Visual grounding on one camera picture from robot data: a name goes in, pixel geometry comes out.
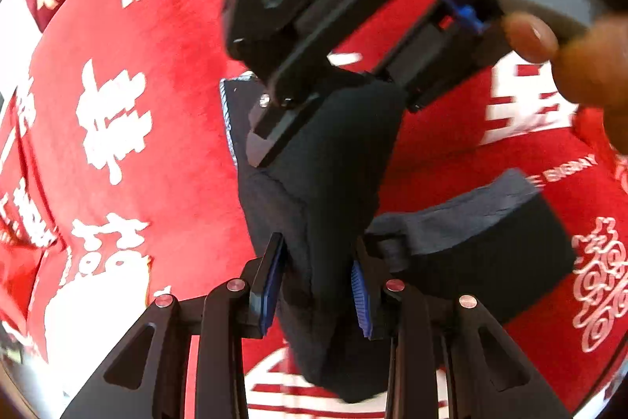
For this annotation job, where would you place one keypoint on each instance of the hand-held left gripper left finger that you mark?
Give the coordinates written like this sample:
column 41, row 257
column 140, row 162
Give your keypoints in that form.
column 270, row 296

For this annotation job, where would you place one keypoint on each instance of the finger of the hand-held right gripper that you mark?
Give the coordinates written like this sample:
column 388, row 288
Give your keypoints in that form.
column 431, row 65
column 274, row 139

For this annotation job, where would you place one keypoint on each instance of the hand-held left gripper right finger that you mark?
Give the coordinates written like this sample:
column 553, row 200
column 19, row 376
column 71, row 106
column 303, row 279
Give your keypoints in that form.
column 360, row 306

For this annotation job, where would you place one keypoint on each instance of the black pants with blue trim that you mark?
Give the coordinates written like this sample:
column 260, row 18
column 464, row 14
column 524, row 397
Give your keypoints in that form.
column 333, row 163

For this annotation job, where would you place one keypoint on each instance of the person's right hand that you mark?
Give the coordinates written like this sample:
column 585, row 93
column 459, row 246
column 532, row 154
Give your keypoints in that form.
column 588, row 70

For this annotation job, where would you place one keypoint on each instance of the red printed blanket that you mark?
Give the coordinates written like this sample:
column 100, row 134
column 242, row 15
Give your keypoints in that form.
column 171, row 105

